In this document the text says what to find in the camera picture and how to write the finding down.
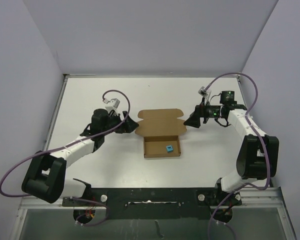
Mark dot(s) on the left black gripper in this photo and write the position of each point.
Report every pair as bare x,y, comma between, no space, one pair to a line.
128,126

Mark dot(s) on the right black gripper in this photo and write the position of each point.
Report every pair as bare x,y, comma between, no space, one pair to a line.
200,112

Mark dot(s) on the brown cardboard box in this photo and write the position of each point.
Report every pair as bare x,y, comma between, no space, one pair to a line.
160,128

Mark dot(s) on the small blue cube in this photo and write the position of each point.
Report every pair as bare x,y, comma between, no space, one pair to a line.
169,148

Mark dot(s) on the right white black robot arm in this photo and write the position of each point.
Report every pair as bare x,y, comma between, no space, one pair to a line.
258,155

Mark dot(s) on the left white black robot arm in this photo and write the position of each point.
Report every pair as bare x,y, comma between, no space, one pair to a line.
46,174

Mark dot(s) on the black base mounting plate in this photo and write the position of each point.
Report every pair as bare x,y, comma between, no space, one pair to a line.
164,203

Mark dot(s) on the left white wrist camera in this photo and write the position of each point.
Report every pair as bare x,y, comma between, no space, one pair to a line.
112,105

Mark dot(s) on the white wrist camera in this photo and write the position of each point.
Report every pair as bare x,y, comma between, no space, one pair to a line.
205,93
112,105

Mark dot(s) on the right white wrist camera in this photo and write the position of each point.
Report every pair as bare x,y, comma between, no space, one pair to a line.
205,93

